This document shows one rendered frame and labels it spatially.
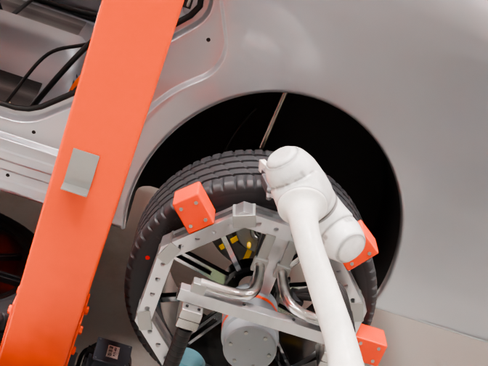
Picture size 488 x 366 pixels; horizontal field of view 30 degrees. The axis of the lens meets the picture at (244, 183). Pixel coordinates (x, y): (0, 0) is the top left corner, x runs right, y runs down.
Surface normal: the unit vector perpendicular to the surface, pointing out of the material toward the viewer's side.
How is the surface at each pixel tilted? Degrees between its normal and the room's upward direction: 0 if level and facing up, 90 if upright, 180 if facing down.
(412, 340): 0
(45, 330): 90
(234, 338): 90
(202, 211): 90
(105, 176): 90
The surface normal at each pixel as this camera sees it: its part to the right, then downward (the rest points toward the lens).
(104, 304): 0.33, -0.86
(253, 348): -0.01, 0.41
